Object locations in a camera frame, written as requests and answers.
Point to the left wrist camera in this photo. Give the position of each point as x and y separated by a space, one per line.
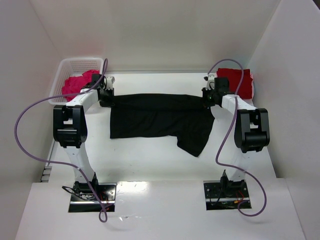
108 83

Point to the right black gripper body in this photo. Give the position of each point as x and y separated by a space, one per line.
207 99

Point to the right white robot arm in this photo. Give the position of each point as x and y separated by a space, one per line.
250 127

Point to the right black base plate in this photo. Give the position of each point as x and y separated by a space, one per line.
218 197

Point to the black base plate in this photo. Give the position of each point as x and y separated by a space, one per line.
83 200
218 197

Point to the white plastic basket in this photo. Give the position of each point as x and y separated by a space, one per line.
72 75

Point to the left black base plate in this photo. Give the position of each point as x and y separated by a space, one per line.
83 200

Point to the black t shirt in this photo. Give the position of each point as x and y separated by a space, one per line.
154 115

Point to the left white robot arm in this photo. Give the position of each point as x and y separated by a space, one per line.
71 132

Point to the folded red t shirt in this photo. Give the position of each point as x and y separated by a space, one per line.
234 77

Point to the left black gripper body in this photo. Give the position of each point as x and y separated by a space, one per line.
106 99

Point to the magenta t shirt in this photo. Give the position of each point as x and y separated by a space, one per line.
74 84

